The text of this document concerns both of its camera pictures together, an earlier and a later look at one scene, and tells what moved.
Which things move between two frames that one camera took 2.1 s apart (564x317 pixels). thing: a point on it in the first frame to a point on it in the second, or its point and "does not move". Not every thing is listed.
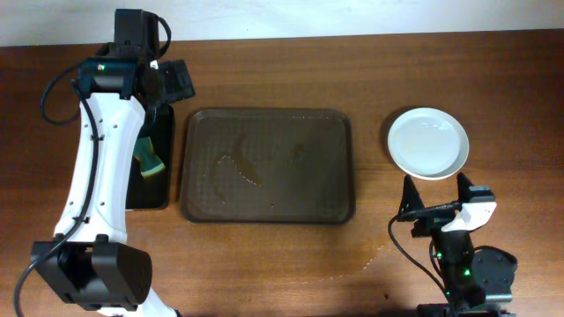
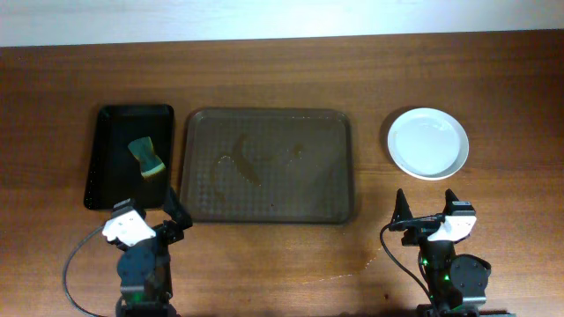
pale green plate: [427, 143] does not move
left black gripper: [151, 121] to [166, 232]
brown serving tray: [268, 165] does not move
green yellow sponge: [149, 163] does not move
